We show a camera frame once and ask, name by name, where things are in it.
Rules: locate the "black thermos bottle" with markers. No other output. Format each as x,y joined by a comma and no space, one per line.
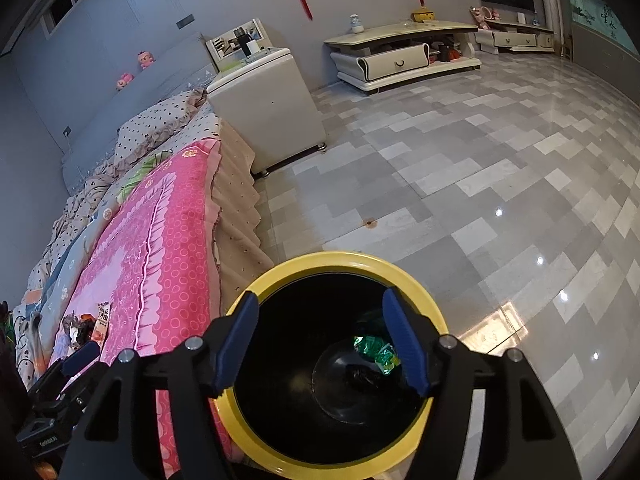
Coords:
243,42

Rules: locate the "beige ruffled bed skirt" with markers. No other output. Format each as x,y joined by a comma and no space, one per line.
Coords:
237,200

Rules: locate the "yellow pot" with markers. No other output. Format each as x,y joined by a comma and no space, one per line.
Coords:
422,14

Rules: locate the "pink plush toy on cabinet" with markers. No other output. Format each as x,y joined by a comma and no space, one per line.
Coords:
482,16

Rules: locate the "pale purple paper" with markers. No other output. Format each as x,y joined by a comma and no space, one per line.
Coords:
62,347

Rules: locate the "green crumpled wrapper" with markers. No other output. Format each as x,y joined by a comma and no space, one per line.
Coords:
372,347

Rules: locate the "dark wrapper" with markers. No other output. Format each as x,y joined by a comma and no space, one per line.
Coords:
80,332

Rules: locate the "polka dot pillow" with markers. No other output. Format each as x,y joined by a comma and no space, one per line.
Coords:
150,125

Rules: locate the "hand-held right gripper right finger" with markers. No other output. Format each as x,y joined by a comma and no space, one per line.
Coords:
406,350

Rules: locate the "wall socket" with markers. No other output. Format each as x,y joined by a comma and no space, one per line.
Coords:
184,21

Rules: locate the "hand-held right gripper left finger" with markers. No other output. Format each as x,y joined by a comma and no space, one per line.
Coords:
235,350

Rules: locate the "wooden chair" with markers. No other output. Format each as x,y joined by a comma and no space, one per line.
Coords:
568,47

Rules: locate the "floral patterned quilt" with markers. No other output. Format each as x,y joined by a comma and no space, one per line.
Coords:
75,220

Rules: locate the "snow globe figurine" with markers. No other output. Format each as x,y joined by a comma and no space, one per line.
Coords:
356,23

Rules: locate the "white cup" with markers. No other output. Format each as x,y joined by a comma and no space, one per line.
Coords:
255,47

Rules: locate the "cream nightstand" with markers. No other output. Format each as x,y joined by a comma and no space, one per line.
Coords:
270,110

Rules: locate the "yellow rimmed black trash bin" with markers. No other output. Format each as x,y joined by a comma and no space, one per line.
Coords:
320,260

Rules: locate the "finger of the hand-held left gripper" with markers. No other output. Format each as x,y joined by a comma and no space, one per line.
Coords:
80,358

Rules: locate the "small cream side cabinet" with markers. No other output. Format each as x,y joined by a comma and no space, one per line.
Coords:
515,39

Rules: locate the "pink floral blanket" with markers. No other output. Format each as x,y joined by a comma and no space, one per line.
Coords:
150,260

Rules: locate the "framed picture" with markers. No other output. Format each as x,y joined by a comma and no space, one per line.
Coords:
227,45

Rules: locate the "cream tv cabinet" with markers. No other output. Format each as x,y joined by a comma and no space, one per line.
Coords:
395,62

